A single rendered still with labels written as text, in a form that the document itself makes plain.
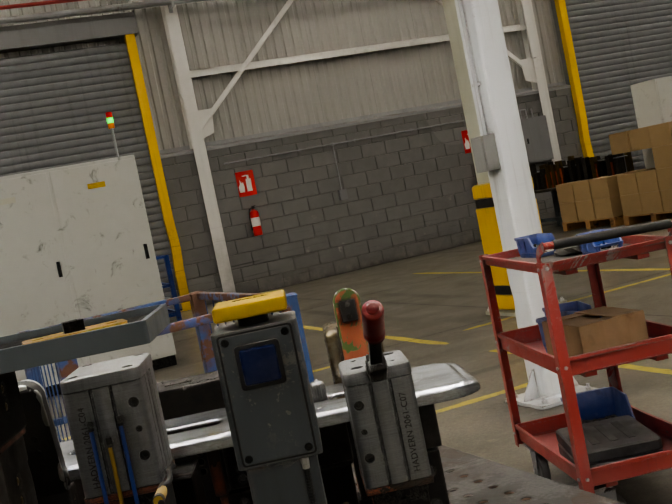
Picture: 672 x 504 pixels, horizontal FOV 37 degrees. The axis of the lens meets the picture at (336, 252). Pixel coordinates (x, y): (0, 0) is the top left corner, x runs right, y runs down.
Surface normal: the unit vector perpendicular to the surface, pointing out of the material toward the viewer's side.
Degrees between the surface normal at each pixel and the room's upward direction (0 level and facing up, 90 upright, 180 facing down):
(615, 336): 90
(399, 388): 90
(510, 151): 90
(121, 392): 90
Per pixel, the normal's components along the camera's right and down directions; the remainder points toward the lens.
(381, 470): 0.05, 0.04
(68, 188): 0.39, -0.03
